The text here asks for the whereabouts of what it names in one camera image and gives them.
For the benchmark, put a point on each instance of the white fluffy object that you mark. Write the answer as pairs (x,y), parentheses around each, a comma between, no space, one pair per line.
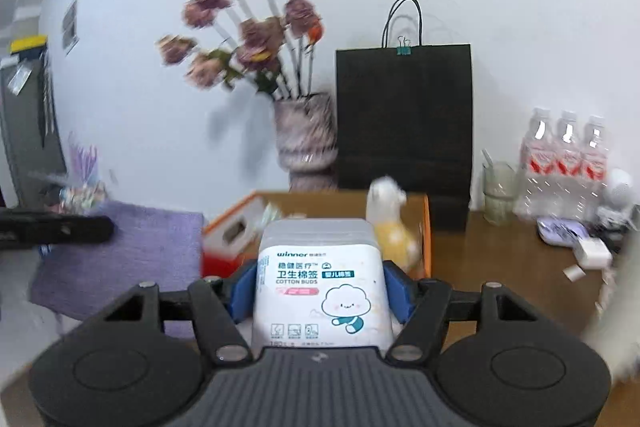
(617,297)

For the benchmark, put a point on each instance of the purple patterned case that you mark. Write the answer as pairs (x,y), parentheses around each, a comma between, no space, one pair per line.
(562,229)

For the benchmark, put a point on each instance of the clear drinking glass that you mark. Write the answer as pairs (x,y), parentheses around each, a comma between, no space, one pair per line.
(497,194)

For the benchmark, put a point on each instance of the dark grey cabinet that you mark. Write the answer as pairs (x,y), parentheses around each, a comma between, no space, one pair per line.
(27,127)

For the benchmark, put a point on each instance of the wooden desk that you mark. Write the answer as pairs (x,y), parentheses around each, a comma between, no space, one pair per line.
(510,267)

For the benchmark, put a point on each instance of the purple cloth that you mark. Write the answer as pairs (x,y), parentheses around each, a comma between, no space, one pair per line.
(130,252)

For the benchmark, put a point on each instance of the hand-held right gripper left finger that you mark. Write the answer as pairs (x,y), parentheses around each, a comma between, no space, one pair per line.
(243,292)

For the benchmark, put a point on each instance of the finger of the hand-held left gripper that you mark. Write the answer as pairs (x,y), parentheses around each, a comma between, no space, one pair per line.
(65,227)

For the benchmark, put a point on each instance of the yellow and white plush toy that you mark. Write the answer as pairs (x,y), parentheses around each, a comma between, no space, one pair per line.
(392,227)

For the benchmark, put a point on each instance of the white round camera device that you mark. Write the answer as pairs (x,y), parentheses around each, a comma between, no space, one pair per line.
(620,192)

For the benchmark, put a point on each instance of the dried pink flower bouquet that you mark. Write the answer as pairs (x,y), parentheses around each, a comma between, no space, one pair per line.
(240,42)

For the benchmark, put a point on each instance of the cup of purple straws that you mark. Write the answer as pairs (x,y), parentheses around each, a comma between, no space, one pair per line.
(82,182)

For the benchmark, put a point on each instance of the black paper shopping bag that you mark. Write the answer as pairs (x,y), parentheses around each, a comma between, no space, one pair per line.
(404,127)

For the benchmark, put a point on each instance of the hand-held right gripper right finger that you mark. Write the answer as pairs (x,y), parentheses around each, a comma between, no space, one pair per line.
(398,289)

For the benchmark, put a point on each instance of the marbled pink ceramic vase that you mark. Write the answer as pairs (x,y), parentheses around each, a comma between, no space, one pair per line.
(306,137)

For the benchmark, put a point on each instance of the wall vent grille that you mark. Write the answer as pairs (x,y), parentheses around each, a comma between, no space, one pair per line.
(70,26)

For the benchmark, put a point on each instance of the white cotton swab box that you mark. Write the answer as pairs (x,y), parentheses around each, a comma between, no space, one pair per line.
(320,284)

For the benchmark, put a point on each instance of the orange cardboard storage box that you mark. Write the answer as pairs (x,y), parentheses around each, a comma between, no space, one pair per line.
(230,239)

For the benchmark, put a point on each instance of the green binder clip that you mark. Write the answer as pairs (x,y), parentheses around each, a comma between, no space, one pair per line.
(403,46)

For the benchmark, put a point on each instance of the plastic water bottle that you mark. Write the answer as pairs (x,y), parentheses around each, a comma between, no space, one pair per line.
(566,159)
(536,157)
(594,157)

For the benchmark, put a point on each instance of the white power adapter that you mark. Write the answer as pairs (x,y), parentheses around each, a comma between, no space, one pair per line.
(594,253)

